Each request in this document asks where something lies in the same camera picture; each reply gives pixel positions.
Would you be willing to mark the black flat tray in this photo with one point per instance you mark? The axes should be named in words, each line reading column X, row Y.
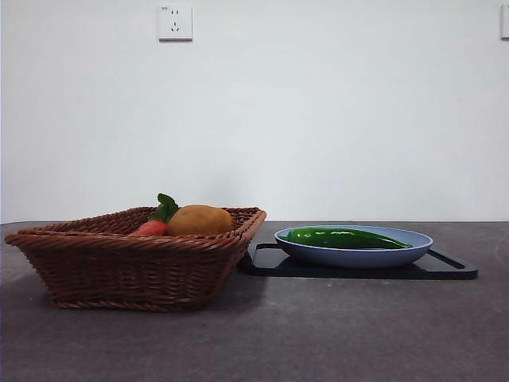
column 358, row 273

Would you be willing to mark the white wall plate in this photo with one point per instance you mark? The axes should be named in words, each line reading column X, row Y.
column 505, row 22

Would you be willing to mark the yellow-brown potato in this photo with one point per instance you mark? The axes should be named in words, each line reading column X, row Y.
column 199, row 221

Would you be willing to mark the pale blue plate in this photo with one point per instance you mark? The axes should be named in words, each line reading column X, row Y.
column 350, row 258

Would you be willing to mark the white wall power socket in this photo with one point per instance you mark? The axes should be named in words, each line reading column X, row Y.
column 175, row 23

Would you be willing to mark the long green pepper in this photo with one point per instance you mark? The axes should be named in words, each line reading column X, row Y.
column 338, row 238

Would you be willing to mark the orange carrot with green leaves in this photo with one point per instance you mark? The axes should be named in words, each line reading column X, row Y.
column 153, row 227

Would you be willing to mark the brown woven wicker basket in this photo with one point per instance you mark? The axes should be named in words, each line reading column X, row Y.
column 131, row 270

